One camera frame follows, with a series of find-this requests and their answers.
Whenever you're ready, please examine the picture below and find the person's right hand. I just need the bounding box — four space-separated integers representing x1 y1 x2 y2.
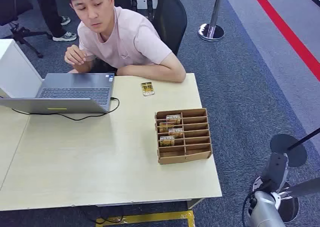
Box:
64 44 88 66

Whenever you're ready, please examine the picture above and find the yellow floor tape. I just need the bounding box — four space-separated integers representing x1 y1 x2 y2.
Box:
95 210 196 227

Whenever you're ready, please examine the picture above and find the standing person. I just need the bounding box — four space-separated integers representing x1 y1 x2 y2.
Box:
31 0 78 43

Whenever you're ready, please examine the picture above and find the grey laptop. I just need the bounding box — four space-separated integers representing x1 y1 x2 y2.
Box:
0 73 115 115

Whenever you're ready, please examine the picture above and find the cardboard card organizer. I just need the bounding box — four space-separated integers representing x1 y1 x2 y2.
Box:
154 108 213 165

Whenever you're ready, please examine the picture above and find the chrome stanchion upright post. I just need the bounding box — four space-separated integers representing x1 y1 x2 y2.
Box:
197 0 226 43

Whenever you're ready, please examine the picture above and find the black stanchion with disc base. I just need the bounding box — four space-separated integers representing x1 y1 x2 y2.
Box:
269 127 320 168

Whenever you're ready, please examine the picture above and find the white box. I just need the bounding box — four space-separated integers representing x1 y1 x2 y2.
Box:
0 38 44 99

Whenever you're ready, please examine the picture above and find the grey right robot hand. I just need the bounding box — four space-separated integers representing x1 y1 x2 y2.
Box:
260 151 290 194

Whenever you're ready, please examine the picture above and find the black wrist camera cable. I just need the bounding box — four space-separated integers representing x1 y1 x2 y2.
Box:
241 189 259 227

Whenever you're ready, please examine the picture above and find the black swivel chair with base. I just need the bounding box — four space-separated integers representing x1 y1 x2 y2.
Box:
0 0 52 59

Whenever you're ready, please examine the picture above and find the black floor cable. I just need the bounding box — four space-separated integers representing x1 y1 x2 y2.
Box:
82 206 125 225

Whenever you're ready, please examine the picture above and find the black and white machine base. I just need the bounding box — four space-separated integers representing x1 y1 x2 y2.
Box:
124 0 162 21

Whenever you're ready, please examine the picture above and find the black office chair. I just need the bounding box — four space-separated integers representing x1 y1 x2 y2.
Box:
152 0 188 57

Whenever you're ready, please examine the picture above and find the white table leg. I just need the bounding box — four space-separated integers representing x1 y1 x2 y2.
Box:
186 198 205 210

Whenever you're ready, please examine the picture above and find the black laptop cable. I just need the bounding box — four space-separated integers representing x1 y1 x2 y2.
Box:
11 96 121 122

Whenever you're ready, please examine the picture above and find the seated person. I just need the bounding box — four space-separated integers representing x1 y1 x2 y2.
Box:
61 0 187 84

